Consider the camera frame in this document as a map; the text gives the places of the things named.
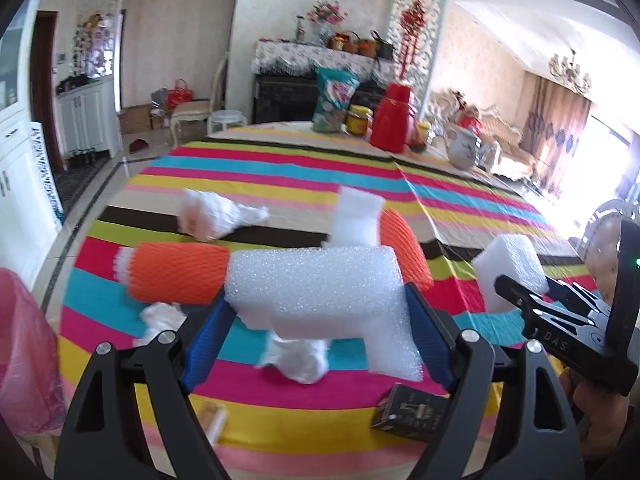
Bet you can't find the orange foam net sleeve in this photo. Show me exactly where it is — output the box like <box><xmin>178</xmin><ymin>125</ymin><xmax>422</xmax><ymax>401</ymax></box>
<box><xmin>377</xmin><ymin>208</ymin><xmax>435</xmax><ymax>292</ymax></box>
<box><xmin>115</xmin><ymin>241</ymin><xmax>232</xmax><ymax>306</ymax></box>

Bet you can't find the crumpled clear plastic bag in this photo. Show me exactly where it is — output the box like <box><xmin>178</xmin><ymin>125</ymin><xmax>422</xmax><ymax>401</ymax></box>
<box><xmin>178</xmin><ymin>187</ymin><xmax>271</xmax><ymax>242</ymax></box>

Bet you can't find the brown patterned curtain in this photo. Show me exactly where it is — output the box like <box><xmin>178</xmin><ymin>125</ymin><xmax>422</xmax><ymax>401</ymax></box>
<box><xmin>520</xmin><ymin>72</ymin><xmax>596</xmax><ymax>196</ymax></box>

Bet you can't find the white patterned standing banner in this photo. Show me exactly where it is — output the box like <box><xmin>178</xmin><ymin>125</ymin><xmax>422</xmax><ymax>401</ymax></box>
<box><xmin>31</xmin><ymin>121</ymin><xmax>65</xmax><ymax>225</ymax></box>

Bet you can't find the teal snack bag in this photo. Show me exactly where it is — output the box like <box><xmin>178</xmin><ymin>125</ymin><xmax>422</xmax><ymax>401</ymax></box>
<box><xmin>311</xmin><ymin>66</ymin><xmax>361</xmax><ymax>134</ymax></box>

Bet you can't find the red handbag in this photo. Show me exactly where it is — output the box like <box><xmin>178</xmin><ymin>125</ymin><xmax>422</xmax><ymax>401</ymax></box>
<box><xmin>167</xmin><ymin>79</ymin><xmax>195</xmax><ymax>109</ymax></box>

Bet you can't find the black handbag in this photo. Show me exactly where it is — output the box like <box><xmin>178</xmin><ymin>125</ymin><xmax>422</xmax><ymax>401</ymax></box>
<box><xmin>372</xmin><ymin>31</ymin><xmax>396</xmax><ymax>59</ymax></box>

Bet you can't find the floral lace cloth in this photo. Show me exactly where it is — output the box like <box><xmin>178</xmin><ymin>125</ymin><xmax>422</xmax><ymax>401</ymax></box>
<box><xmin>251</xmin><ymin>38</ymin><xmax>396</xmax><ymax>81</ymax></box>

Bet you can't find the crumpled white plastic wrap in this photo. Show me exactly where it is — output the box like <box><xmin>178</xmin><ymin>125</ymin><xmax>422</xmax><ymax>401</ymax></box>
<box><xmin>256</xmin><ymin>332</ymin><xmax>330</xmax><ymax>385</ymax></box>

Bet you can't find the row of dark shoes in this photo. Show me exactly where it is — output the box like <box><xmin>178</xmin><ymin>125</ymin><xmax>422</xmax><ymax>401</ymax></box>
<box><xmin>67</xmin><ymin>147</ymin><xmax>98</xmax><ymax>168</ymax></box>

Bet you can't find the person's right hand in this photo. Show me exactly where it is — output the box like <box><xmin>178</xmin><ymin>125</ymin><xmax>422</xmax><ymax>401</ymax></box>
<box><xmin>560</xmin><ymin>367</ymin><xmax>640</xmax><ymax>461</ymax></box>

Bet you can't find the black piano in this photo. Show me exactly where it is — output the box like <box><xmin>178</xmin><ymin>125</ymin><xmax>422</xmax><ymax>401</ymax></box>
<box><xmin>252</xmin><ymin>74</ymin><xmax>396</xmax><ymax>126</ymax></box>

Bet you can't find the dark patterned door mat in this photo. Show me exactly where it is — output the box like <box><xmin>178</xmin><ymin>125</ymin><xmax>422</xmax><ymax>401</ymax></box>
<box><xmin>54</xmin><ymin>152</ymin><xmax>108</xmax><ymax>211</ymax></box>

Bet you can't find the red knot wall hanging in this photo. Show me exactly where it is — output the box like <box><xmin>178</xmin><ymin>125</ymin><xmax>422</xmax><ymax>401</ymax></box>
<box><xmin>397</xmin><ymin>0</ymin><xmax>431</xmax><ymax>86</ymax></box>

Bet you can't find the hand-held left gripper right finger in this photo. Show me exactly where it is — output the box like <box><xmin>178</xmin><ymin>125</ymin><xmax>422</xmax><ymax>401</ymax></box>
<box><xmin>404</xmin><ymin>282</ymin><xmax>586</xmax><ymax>480</ymax></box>

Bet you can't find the striped colourful tablecloth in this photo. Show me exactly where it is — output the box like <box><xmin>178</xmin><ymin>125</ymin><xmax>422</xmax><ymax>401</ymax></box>
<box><xmin>57</xmin><ymin>122</ymin><xmax>601</xmax><ymax>476</ymax></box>

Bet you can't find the red thermos jug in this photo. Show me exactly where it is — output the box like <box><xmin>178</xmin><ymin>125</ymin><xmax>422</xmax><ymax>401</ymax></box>
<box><xmin>369</xmin><ymin>83</ymin><xmax>418</xmax><ymax>155</ymax></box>

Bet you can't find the vase of pink flowers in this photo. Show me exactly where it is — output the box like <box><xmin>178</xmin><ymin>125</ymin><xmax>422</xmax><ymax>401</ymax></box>
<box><xmin>307</xmin><ymin>2</ymin><xmax>348</xmax><ymax>46</ymax></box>

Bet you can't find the large white foam block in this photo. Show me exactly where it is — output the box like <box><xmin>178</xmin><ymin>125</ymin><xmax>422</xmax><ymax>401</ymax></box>
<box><xmin>223</xmin><ymin>244</ymin><xmax>423</xmax><ymax>377</ymax></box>

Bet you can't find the small black box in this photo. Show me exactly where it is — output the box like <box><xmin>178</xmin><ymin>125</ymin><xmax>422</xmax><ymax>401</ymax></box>
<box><xmin>370</xmin><ymin>383</ymin><xmax>451</xmax><ymax>443</ymax></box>

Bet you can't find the flat white foam piece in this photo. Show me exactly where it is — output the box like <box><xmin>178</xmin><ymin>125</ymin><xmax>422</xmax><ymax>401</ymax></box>
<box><xmin>327</xmin><ymin>186</ymin><xmax>386</xmax><ymax>248</ymax></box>

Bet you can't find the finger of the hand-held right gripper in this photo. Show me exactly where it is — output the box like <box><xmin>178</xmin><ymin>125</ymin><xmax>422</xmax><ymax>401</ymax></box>
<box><xmin>494</xmin><ymin>275</ymin><xmax>593</xmax><ymax>341</ymax></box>
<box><xmin>545</xmin><ymin>276</ymin><xmax>612</xmax><ymax>318</ymax></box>

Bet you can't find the yellow-lidded jar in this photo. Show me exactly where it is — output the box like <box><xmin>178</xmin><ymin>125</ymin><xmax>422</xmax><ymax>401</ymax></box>
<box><xmin>346</xmin><ymin>105</ymin><xmax>373</xmax><ymax>137</ymax></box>

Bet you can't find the small white foam block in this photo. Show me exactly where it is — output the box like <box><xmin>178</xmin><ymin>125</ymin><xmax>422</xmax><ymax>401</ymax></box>
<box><xmin>472</xmin><ymin>234</ymin><xmax>550</xmax><ymax>313</ymax></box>

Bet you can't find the white shoe cabinet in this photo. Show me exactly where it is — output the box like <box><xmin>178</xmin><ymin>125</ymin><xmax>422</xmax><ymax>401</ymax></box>
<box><xmin>56</xmin><ymin>77</ymin><xmax>121</xmax><ymax>161</ymax></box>

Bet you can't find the white ceramic jug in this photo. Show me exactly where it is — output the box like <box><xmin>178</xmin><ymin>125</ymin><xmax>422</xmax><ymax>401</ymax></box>
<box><xmin>445</xmin><ymin>126</ymin><xmax>482</xmax><ymax>171</ymax></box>

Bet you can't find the crumpled white tissue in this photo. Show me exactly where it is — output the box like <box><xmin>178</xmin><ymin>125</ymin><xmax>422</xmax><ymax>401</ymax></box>
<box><xmin>134</xmin><ymin>302</ymin><xmax>187</xmax><ymax>348</ymax></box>

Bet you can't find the white lattice partition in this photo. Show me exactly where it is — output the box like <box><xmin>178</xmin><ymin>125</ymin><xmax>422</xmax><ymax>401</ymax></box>
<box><xmin>385</xmin><ymin>0</ymin><xmax>451</xmax><ymax>111</ymax></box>

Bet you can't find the white chair with beige seat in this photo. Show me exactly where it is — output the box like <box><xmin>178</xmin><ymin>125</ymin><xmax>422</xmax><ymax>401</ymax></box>
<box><xmin>170</xmin><ymin>55</ymin><xmax>228</xmax><ymax>146</ymax></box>

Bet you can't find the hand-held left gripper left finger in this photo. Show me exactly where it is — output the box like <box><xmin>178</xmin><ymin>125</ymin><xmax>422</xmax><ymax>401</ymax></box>
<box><xmin>54</xmin><ymin>292</ymin><xmax>238</xmax><ymax>480</ymax></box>

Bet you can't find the ornate cream sofa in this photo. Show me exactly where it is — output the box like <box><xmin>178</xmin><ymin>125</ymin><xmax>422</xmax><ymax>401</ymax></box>
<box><xmin>430</xmin><ymin>87</ymin><xmax>538</xmax><ymax>176</ymax></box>

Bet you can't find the cardboard box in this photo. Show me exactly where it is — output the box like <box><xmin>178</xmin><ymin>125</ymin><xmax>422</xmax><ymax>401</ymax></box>
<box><xmin>118</xmin><ymin>104</ymin><xmax>152</xmax><ymax>135</ymax></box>

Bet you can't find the small dark jar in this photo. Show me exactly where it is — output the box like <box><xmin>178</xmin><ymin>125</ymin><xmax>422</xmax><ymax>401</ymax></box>
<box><xmin>415</xmin><ymin>122</ymin><xmax>436</xmax><ymax>154</ymax></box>

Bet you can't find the tall white display cabinet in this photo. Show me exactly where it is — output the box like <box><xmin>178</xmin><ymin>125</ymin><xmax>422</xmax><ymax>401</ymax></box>
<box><xmin>0</xmin><ymin>10</ymin><xmax>61</xmax><ymax>271</ymax></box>

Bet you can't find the chandelier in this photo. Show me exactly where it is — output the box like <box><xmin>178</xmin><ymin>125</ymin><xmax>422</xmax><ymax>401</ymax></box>
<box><xmin>548</xmin><ymin>50</ymin><xmax>593</xmax><ymax>96</ymax></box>

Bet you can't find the dark brown door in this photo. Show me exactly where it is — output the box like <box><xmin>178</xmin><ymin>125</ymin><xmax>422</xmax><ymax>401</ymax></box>
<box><xmin>31</xmin><ymin>10</ymin><xmax>66</xmax><ymax>173</ymax></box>

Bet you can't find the white round stool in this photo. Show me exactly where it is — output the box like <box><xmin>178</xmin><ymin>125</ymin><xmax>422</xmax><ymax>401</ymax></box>
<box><xmin>207</xmin><ymin>110</ymin><xmax>248</xmax><ymax>136</ymax></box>

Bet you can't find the pink-lined waste bin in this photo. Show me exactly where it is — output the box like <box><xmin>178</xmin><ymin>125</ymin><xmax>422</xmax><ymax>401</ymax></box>
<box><xmin>0</xmin><ymin>267</ymin><xmax>68</xmax><ymax>436</ymax></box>

